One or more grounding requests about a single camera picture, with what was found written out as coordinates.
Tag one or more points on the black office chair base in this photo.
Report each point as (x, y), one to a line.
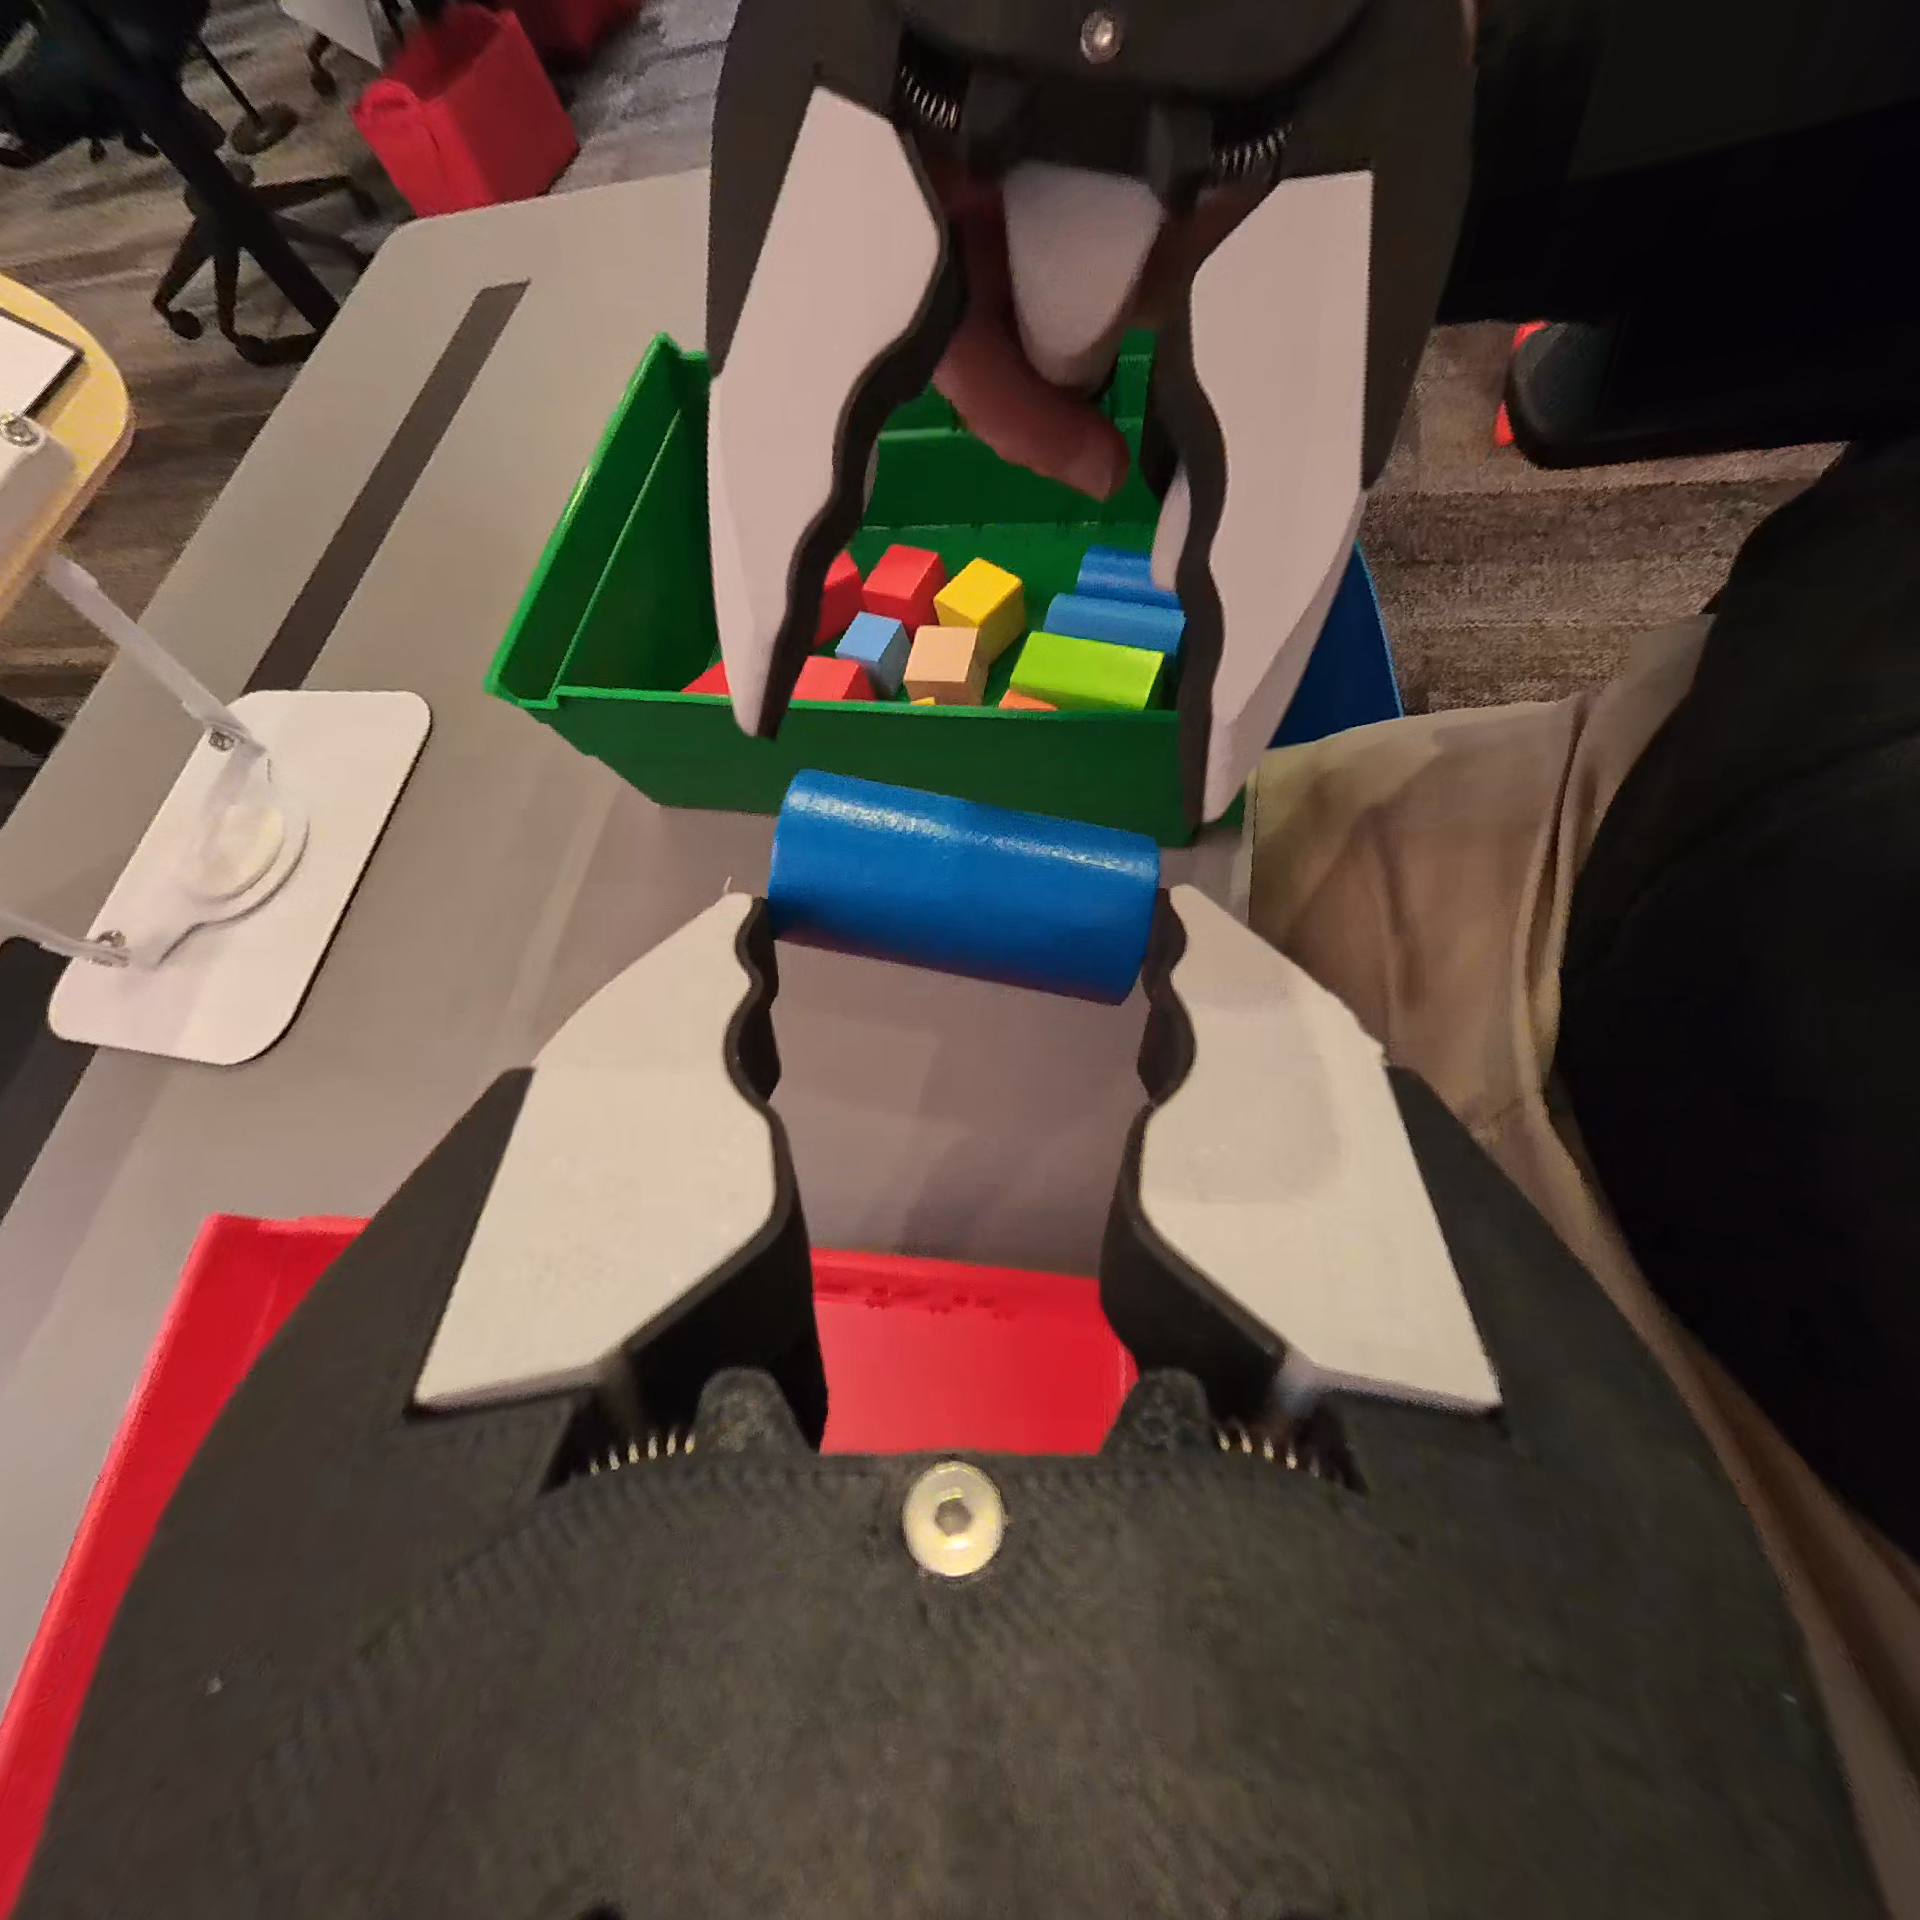
(224, 189)

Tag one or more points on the pile of coloured wooden blocks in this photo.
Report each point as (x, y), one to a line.
(982, 600)

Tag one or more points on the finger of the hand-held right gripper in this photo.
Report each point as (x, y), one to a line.
(811, 421)
(1291, 481)

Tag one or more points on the white paper sheet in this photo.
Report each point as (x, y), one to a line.
(31, 360)

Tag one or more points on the red bag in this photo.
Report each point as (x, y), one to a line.
(481, 120)

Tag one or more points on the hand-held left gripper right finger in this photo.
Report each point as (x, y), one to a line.
(1305, 1184)

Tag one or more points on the blue plastic bin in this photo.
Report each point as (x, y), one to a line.
(1351, 661)

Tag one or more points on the white stand with clear arms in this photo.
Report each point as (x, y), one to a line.
(331, 810)

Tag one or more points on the light wooden table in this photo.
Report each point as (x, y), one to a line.
(104, 405)

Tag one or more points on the black and red shoe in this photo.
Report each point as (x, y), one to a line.
(1620, 405)

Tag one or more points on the red plastic bin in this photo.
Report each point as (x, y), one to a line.
(961, 1351)

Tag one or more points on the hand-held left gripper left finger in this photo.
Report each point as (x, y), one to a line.
(601, 1184)

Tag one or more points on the blue wooden cylinder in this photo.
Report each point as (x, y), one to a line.
(961, 893)

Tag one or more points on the lime green rectangular block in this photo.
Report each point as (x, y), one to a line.
(1088, 671)

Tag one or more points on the green plastic bin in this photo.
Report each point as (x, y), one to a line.
(974, 758)

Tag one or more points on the person's right hand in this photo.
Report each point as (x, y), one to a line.
(1034, 428)

